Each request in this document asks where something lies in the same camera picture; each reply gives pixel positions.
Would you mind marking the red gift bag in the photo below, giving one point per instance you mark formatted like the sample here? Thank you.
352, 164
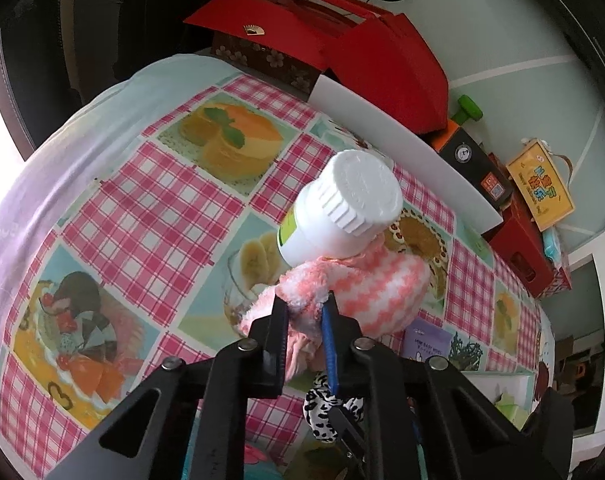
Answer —
392, 70

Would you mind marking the red patterned box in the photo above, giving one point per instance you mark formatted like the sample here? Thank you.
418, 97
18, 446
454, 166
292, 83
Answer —
559, 282

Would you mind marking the white board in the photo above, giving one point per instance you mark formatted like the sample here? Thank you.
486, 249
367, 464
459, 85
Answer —
407, 150

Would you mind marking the blue wipes pack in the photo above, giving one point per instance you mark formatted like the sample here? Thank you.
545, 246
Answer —
552, 247

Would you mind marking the white plastic bottle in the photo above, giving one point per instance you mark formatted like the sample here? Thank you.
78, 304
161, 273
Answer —
342, 200

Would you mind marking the brown floral box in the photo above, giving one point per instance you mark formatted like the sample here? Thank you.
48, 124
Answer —
262, 57

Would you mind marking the red gift box lid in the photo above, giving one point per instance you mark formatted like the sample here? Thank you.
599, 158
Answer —
262, 15

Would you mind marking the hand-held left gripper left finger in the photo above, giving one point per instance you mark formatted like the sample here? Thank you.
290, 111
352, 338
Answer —
278, 345

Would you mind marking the leopard print scrunchie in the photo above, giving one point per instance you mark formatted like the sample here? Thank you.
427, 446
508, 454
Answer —
315, 405

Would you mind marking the white tray with teal rim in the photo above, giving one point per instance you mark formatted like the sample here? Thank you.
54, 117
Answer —
497, 384

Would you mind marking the pink zigzag fluffy cloth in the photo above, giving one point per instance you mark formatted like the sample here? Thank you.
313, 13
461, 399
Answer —
382, 290

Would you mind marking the red cardboard box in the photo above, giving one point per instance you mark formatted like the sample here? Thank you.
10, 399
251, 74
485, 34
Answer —
519, 240

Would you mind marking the cardboard boxes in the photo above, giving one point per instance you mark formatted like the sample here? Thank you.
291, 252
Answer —
579, 365

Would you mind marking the green dumbbell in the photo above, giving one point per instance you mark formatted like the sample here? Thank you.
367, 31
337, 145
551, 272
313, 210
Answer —
466, 109

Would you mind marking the black box with gauge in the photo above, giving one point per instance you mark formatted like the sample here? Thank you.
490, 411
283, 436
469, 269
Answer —
462, 152

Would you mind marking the pink checked printed tablecloth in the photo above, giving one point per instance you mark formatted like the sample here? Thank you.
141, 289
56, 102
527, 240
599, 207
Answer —
132, 210

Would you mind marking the purple printed packet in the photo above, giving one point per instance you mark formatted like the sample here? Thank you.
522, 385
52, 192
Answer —
425, 340

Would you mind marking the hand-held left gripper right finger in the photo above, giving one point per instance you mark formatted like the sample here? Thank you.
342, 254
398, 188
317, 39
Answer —
331, 355

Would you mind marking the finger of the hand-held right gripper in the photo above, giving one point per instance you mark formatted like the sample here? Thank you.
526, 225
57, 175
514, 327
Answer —
350, 435

